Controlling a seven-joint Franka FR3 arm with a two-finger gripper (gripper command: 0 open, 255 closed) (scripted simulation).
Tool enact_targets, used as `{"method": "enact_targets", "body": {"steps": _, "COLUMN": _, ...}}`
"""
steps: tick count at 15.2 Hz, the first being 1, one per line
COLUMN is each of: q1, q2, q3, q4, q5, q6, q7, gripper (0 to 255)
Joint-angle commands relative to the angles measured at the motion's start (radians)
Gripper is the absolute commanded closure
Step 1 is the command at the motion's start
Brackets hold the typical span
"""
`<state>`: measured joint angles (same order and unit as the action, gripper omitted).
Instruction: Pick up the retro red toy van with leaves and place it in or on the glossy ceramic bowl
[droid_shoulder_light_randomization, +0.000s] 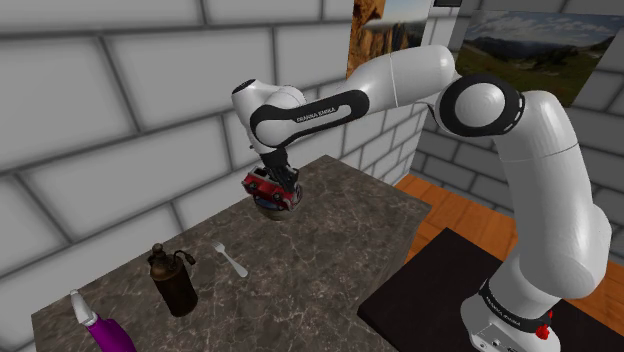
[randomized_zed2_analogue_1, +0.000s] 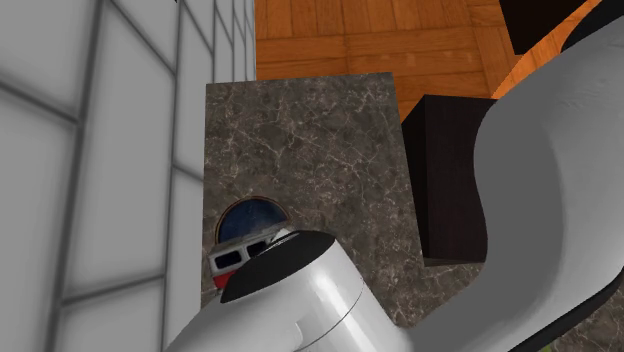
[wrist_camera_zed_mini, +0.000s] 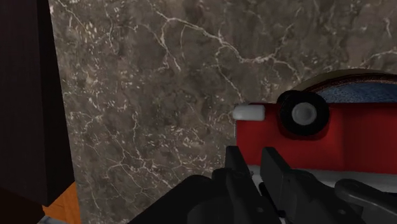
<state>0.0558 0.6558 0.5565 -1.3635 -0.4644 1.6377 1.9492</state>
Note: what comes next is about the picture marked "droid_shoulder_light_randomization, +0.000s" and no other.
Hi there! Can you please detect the red toy car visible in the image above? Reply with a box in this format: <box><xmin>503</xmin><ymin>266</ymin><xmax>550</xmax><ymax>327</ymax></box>
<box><xmin>241</xmin><ymin>165</ymin><xmax>303</xmax><ymax>212</ymax></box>

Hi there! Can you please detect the dark grey bowl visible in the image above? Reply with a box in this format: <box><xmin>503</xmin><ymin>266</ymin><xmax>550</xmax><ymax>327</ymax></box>
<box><xmin>256</xmin><ymin>200</ymin><xmax>300</xmax><ymax>222</ymax></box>

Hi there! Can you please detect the silver fork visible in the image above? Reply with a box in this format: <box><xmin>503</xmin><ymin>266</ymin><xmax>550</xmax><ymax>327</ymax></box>
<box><xmin>210</xmin><ymin>240</ymin><xmax>249</xmax><ymax>279</ymax></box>

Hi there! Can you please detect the dark brown oil can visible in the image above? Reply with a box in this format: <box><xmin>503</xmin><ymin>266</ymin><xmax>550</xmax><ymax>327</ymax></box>
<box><xmin>147</xmin><ymin>242</ymin><xmax>200</xmax><ymax>319</ymax></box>

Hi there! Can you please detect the purple spray bottle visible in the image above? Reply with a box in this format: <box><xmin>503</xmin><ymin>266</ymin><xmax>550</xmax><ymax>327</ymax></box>
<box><xmin>69</xmin><ymin>289</ymin><xmax>138</xmax><ymax>352</ymax></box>

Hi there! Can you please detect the rocky cliff wall picture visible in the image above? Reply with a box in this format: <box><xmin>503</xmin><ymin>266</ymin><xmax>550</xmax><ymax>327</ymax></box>
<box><xmin>345</xmin><ymin>0</ymin><xmax>434</xmax><ymax>80</ymax></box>

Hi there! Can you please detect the green hills wall picture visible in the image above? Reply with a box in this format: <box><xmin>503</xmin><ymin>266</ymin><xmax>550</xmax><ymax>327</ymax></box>
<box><xmin>454</xmin><ymin>10</ymin><xmax>624</xmax><ymax>109</ymax></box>

